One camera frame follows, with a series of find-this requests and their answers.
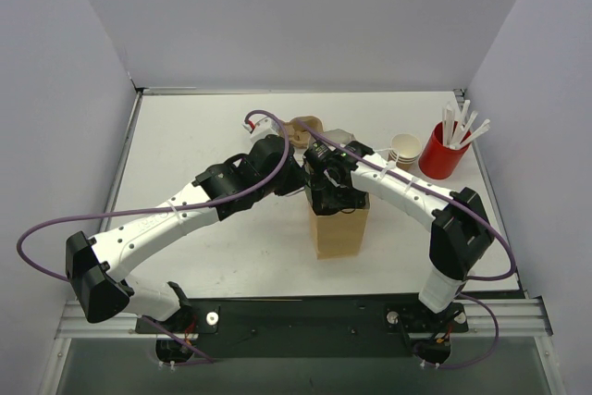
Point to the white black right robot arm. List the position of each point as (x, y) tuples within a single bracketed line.
[(456, 221)]

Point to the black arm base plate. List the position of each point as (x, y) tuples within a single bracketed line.
[(306, 342)]

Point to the brown paper cup stack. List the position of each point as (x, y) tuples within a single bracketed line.
[(404, 150)]

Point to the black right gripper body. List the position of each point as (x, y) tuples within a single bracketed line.
[(334, 198)]

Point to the aluminium front rail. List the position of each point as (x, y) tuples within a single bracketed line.
[(389, 313)]

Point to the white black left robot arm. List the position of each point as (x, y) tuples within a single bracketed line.
[(99, 267)]

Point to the red ribbed straw cup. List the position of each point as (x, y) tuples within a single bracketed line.
[(438, 161)]

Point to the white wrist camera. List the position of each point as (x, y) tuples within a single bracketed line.
[(339, 136), (262, 128)]

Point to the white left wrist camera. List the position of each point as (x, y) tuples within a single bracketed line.
[(262, 128)]

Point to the brown pulp cup carrier stack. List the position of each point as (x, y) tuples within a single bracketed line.
[(297, 129)]

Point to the brown paper takeout bag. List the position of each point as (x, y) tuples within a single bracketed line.
[(337, 217)]

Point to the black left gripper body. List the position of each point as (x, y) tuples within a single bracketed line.
[(294, 178)]

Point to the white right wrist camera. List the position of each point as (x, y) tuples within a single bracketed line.
[(339, 136)]

